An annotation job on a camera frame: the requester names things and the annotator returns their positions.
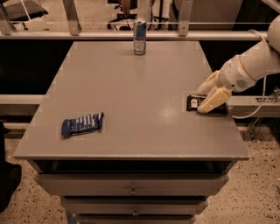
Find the grey drawer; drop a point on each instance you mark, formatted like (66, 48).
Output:
(141, 219)
(135, 206)
(131, 185)

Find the dark bag at left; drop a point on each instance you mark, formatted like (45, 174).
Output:
(10, 174)

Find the top grey drawer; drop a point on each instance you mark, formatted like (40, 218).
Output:
(131, 185)

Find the bottom grey drawer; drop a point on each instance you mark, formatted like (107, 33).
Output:
(141, 219)

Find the metal railing beam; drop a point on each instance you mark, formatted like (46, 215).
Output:
(151, 35)

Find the grey drawer cabinet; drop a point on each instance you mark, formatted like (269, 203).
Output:
(146, 128)

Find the blue silver energy drink can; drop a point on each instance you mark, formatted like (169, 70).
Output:
(139, 36)

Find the black rxbar chocolate wrapper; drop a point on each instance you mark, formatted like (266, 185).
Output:
(194, 101)

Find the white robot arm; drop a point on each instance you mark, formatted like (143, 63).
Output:
(263, 58)

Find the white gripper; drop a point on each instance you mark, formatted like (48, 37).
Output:
(233, 77)

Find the black office chair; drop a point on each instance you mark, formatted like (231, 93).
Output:
(125, 6)

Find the blue rxbar blueberry wrapper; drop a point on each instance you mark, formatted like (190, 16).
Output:
(81, 125)

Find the middle grey drawer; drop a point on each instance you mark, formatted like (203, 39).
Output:
(135, 206)

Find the black chair at top left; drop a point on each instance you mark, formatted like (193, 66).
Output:
(22, 11)

